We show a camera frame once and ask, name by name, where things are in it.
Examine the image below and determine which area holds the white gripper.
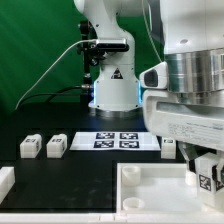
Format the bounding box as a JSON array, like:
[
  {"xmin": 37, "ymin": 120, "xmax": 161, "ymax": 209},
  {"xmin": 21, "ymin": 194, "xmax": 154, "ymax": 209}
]
[{"xmin": 143, "ymin": 90, "xmax": 224, "ymax": 184}]

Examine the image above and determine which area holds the white square tabletop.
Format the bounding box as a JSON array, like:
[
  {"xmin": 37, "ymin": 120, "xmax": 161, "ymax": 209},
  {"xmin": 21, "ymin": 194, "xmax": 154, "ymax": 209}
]
[{"xmin": 116, "ymin": 162, "xmax": 224, "ymax": 224}]

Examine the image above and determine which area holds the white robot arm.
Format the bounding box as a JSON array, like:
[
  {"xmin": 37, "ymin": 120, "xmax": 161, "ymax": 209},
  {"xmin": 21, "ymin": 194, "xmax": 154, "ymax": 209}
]
[{"xmin": 73, "ymin": 0, "xmax": 224, "ymax": 153}]

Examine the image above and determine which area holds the white marker sheet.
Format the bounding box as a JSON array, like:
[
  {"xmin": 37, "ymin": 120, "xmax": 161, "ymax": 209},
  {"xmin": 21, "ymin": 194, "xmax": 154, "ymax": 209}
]
[{"xmin": 70, "ymin": 131, "xmax": 160, "ymax": 151}]

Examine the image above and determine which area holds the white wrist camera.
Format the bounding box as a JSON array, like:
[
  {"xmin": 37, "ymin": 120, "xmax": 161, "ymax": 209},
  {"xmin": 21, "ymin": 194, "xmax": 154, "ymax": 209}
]
[{"xmin": 139, "ymin": 62, "xmax": 168, "ymax": 89}]

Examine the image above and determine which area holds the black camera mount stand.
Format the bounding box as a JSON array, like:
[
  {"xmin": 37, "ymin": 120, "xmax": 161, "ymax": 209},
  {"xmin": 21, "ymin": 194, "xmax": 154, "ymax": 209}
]
[{"xmin": 77, "ymin": 20, "xmax": 129, "ymax": 109}]

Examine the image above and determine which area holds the black cable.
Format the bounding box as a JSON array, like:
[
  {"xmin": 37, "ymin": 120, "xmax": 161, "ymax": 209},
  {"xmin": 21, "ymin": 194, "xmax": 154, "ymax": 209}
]
[{"xmin": 18, "ymin": 85, "xmax": 94, "ymax": 109}]

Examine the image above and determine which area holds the white cable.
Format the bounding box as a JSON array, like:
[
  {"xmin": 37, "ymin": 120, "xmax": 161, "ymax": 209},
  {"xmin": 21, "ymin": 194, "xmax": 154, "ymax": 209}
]
[{"xmin": 14, "ymin": 39, "xmax": 98, "ymax": 111}]

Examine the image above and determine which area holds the white left obstacle wall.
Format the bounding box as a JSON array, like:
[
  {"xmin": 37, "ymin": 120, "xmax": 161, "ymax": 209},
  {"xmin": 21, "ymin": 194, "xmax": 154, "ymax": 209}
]
[{"xmin": 0, "ymin": 167, "xmax": 15, "ymax": 204}]

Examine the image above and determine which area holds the white obstacle wall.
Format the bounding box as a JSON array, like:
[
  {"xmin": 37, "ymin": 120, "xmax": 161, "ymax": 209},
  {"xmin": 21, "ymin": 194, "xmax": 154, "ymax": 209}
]
[
  {"xmin": 0, "ymin": 167, "xmax": 15, "ymax": 204},
  {"xmin": 0, "ymin": 213, "xmax": 115, "ymax": 224}
]

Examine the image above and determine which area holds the white front obstacle wall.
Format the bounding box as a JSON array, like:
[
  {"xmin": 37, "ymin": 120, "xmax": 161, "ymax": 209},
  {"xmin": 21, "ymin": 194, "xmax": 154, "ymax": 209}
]
[{"xmin": 0, "ymin": 213, "xmax": 115, "ymax": 224}]

